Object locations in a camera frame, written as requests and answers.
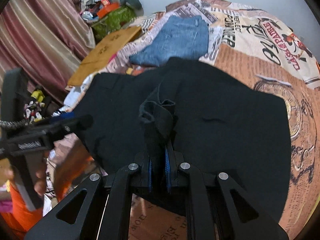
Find orange box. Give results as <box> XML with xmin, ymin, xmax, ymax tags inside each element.
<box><xmin>96</xmin><ymin>2</ymin><xmax>120</xmax><ymax>18</ymax></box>

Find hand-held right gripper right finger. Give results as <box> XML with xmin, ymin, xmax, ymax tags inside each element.
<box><xmin>164</xmin><ymin>142</ymin><xmax>289</xmax><ymax>240</ymax></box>

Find wooden lap desk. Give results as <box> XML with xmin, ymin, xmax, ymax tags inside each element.
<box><xmin>67</xmin><ymin>26</ymin><xmax>143</xmax><ymax>87</ymax></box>

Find bed with printed cover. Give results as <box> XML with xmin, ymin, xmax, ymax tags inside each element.
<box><xmin>47</xmin><ymin>0</ymin><xmax>320</xmax><ymax>240</ymax></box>

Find person's left hand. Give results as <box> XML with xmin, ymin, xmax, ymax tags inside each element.
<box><xmin>34</xmin><ymin>170</ymin><xmax>49</xmax><ymax>197</ymax></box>

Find black pants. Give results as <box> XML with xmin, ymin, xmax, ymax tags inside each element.
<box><xmin>72</xmin><ymin>57</ymin><xmax>292</xmax><ymax>217</ymax></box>

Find green storage box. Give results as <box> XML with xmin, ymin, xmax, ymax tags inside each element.
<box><xmin>91</xmin><ymin>5</ymin><xmax>137</xmax><ymax>40</ymax></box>

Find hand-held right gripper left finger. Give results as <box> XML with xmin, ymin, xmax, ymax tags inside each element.
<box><xmin>24</xmin><ymin>152</ymin><xmax>153</xmax><ymax>240</ymax></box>

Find cartoon printed bag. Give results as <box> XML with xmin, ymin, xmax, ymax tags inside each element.
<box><xmin>24</xmin><ymin>86</ymin><xmax>52</xmax><ymax>124</ymax></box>

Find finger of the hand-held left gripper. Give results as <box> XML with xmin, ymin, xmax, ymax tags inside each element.
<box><xmin>46</xmin><ymin>115</ymin><xmax>94</xmax><ymax>143</ymax></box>
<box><xmin>50</xmin><ymin>112</ymin><xmax>77</xmax><ymax>124</ymax></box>

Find blue jeans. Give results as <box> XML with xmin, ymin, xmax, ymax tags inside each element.
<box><xmin>129</xmin><ymin>15</ymin><xmax>210</xmax><ymax>68</ymax></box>

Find orange cloth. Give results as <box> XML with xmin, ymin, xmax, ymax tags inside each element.
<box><xmin>0</xmin><ymin>180</ymin><xmax>43</xmax><ymax>233</ymax></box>

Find striped pink curtain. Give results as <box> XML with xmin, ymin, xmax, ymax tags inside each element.
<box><xmin>0</xmin><ymin>0</ymin><xmax>95</xmax><ymax>105</ymax></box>

